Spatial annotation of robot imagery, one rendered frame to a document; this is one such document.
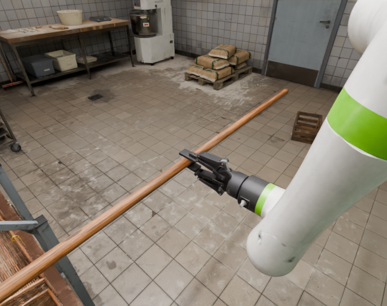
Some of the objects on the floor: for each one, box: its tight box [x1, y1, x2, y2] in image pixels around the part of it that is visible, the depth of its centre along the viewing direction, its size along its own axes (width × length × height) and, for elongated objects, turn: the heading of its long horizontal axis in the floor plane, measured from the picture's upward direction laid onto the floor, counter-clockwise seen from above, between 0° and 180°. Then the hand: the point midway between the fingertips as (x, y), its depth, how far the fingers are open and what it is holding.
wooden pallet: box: [184, 65, 253, 90], centre depth 480 cm, size 120×80×14 cm, turn 139°
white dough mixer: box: [129, 0, 175, 66], centre depth 531 cm, size 92×59×132 cm, turn 139°
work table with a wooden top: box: [0, 17, 134, 96], centre depth 465 cm, size 220×80×90 cm, turn 139°
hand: (189, 159), depth 78 cm, fingers closed on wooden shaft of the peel, 3 cm apart
